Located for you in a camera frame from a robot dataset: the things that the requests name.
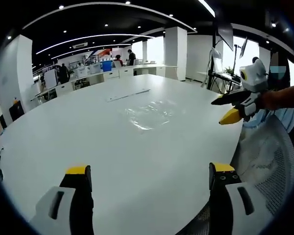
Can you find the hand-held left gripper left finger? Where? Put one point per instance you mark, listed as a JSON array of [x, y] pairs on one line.
[[63, 215]]

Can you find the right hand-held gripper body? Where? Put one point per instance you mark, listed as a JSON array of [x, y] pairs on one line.
[[256, 76]]

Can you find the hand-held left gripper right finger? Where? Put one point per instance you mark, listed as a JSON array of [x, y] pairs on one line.
[[231, 210]]

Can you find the pile of clear food packaging bags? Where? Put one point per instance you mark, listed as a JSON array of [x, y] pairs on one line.
[[152, 115]]

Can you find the person's right hand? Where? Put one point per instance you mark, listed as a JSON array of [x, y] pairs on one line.
[[269, 100]]

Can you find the black equipment table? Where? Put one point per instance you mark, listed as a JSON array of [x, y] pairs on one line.
[[225, 77]]

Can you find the green plant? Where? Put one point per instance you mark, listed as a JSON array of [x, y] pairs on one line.
[[229, 70]]

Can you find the white reflector screen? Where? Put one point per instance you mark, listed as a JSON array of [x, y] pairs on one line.
[[216, 60]]

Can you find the light blue cloth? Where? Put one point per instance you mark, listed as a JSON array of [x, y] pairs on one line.
[[287, 117]]

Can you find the white mesh office chair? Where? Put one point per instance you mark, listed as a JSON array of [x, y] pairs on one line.
[[264, 161]]

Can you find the blue storage box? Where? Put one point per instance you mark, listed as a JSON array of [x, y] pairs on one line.
[[106, 66]]

